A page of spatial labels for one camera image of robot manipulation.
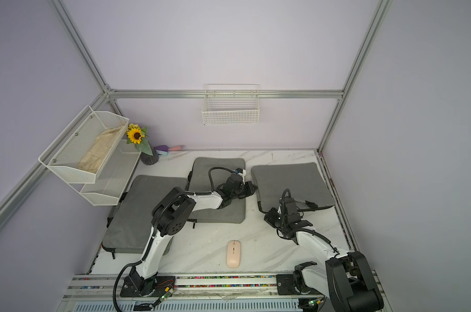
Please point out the white mesh shelf basket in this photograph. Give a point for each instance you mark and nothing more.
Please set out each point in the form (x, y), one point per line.
(114, 177)
(63, 155)

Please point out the white wire wall basket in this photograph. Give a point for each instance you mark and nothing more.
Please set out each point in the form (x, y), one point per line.
(231, 104)

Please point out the artificial sunflower bouquet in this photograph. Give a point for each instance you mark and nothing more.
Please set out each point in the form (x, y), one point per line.
(137, 136)

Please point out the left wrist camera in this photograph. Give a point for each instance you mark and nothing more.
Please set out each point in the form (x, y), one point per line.
(241, 172)

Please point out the pastel toy mushrooms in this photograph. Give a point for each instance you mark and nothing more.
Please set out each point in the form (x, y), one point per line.
(165, 150)

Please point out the upper white mesh shelf basket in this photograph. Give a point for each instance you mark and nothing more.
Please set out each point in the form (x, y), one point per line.
(63, 155)

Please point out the aluminium frame rails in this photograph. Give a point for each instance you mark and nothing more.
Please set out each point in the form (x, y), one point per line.
(204, 74)

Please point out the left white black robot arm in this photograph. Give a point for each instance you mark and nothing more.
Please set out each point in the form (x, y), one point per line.
(168, 218)

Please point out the beige cloth in basket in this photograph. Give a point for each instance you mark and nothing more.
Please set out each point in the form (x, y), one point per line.
(94, 158)

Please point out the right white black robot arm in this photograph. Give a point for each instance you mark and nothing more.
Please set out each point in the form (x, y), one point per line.
(344, 277)

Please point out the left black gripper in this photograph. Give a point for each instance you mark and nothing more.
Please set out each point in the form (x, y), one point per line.
(249, 186)

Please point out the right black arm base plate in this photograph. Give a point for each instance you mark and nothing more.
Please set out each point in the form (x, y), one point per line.
(290, 284)

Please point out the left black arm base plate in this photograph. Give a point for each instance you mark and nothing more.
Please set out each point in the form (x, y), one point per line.
(136, 286)

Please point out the lower white mesh shelf basket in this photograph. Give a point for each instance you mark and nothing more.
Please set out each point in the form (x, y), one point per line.
(114, 177)

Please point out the pink computer mouse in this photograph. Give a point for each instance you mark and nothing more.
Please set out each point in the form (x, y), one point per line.
(233, 256)

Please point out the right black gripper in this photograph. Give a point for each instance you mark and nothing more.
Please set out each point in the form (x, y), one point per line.
(270, 218)

